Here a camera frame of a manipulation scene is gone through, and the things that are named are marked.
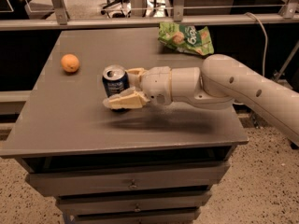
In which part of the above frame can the blue pepsi can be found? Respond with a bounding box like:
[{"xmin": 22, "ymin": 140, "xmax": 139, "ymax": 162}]
[{"xmin": 102, "ymin": 63, "xmax": 130, "ymax": 112}]

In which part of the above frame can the grey drawer cabinet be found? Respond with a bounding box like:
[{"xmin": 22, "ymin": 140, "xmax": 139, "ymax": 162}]
[{"xmin": 0, "ymin": 27, "xmax": 249, "ymax": 224}]

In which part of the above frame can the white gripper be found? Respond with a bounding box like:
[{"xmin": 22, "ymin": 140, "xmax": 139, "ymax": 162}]
[{"xmin": 103, "ymin": 66, "xmax": 172, "ymax": 110}]

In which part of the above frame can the top grey drawer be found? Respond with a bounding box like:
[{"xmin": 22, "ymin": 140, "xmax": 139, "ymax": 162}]
[{"xmin": 26, "ymin": 161, "xmax": 230, "ymax": 196}]

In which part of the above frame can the bottom grey drawer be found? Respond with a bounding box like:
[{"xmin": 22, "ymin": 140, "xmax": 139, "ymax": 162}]
[{"xmin": 71, "ymin": 207, "xmax": 200, "ymax": 224}]

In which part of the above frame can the white cable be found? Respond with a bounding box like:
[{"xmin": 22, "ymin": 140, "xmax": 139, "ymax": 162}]
[{"xmin": 244, "ymin": 11, "xmax": 269, "ymax": 77}]

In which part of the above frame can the green snack bag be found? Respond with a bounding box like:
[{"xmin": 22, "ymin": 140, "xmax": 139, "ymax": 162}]
[{"xmin": 158, "ymin": 22, "xmax": 214, "ymax": 56}]

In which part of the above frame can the middle grey drawer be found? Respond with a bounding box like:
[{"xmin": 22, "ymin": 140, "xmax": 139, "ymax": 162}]
[{"xmin": 57, "ymin": 190, "xmax": 211, "ymax": 215}]

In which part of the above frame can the black office chair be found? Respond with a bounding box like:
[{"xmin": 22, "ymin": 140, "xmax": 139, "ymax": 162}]
[{"xmin": 100, "ymin": 0, "xmax": 130, "ymax": 18}]

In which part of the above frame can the orange fruit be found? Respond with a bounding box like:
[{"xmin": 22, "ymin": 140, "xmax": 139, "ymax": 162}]
[{"xmin": 61, "ymin": 54, "xmax": 79, "ymax": 73}]

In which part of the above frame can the grey drawer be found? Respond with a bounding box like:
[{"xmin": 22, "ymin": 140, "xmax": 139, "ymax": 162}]
[
  {"xmin": 57, "ymin": 190, "xmax": 211, "ymax": 215},
  {"xmin": 71, "ymin": 207, "xmax": 200, "ymax": 224},
  {"xmin": 26, "ymin": 161, "xmax": 230, "ymax": 196}
]

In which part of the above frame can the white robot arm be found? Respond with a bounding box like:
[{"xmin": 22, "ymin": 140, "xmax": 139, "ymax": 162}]
[{"xmin": 103, "ymin": 54, "xmax": 299, "ymax": 145}]

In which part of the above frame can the grey metal railing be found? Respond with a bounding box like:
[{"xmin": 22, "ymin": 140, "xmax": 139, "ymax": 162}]
[{"xmin": 1, "ymin": 0, "xmax": 299, "ymax": 31}]

